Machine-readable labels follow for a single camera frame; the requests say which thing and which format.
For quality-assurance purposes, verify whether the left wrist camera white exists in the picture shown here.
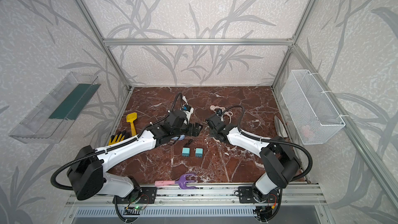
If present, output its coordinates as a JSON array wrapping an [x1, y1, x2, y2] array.
[[167, 105, 194, 129]]

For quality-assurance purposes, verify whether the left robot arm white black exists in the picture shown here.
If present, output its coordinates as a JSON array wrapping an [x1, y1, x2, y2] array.
[[50, 93, 203, 201]]

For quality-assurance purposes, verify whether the teal plug cube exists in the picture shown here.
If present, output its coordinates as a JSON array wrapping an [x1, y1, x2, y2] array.
[[181, 147, 190, 157], [195, 148, 204, 158]]

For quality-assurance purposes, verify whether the yellow black work glove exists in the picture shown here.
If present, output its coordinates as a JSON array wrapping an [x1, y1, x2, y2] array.
[[108, 131, 127, 145]]

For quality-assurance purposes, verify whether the yellow toy shovel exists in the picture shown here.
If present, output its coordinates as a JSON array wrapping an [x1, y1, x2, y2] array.
[[126, 113, 137, 136]]

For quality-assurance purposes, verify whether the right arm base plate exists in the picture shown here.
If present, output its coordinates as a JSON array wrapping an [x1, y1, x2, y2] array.
[[237, 186, 280, 204]]

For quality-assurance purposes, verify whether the purple pink toy rake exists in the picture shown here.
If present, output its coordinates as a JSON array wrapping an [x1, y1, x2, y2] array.
[[154, 173, 197, 190]]

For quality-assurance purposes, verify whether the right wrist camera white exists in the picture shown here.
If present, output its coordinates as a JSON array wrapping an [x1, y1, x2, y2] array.
[[205, 114, 225, 129]]

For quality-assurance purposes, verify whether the clear plastic wall bin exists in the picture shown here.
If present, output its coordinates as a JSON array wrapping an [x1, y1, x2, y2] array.
[[9, 72, 101, 144]]

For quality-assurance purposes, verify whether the aluminium front rail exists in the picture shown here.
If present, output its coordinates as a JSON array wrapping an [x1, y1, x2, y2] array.
[[65, 184, 324, 207]]

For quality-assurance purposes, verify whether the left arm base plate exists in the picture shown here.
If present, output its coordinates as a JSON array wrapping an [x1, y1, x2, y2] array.
[[126, 187, 157, 204]]

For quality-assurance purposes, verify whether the blue square power strip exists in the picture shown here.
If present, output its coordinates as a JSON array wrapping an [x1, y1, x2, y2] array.
[[172, 135, 185, 141]]

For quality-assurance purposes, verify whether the pink item in basket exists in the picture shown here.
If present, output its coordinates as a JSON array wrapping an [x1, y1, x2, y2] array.
[[301, 125, 315, 139]]

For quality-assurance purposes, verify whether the white wire mesh basket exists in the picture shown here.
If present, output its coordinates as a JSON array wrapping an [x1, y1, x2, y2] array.
[[281, 69, 345, 145]]

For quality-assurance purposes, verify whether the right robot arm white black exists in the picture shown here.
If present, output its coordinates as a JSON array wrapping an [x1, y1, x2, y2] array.
[[206, 105, 313, 202]]

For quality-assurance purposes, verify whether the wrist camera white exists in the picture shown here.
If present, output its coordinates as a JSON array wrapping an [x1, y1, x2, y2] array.
[[205, 114, 225, 129], [167, 105, 194, 129]]

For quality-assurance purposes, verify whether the green sponge in bin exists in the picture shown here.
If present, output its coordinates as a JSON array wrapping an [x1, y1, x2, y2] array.
[[49, 84, 101, 120]]

